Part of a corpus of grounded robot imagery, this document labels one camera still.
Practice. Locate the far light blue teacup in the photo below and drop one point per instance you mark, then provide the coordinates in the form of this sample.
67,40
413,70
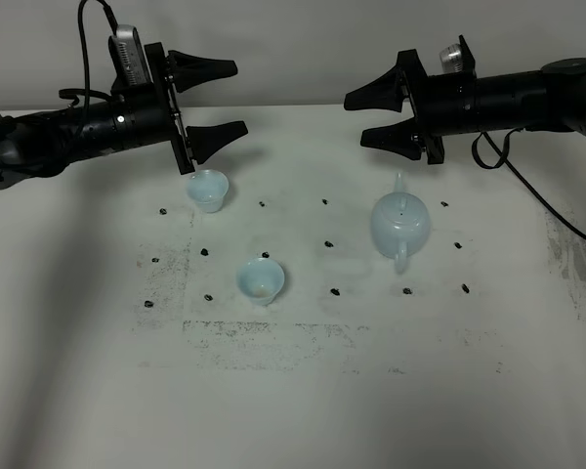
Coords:
207,189

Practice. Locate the light blue teacup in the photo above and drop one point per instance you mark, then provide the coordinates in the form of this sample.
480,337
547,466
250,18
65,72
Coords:
207,189
260,280

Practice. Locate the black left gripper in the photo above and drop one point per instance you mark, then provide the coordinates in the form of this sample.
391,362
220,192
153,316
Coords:
148,114

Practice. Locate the near light blue teacup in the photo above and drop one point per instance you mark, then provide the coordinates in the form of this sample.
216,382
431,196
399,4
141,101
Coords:
260,280

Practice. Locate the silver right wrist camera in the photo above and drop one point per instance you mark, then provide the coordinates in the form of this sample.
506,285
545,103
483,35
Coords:
451,59

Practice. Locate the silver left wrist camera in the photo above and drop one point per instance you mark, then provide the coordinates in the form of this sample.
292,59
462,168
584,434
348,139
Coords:
128,57

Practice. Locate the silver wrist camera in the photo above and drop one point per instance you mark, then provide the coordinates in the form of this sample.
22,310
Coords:
451,59
128,57

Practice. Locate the light blue porcelain teapot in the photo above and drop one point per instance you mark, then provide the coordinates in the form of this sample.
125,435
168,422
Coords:
400,225

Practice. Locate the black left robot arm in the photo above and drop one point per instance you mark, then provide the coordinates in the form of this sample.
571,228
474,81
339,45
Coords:
43,144

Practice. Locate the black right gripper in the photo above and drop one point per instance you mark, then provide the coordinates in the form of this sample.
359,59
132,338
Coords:
438,102

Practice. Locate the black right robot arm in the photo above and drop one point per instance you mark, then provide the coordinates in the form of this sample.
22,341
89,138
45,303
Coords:
550,99

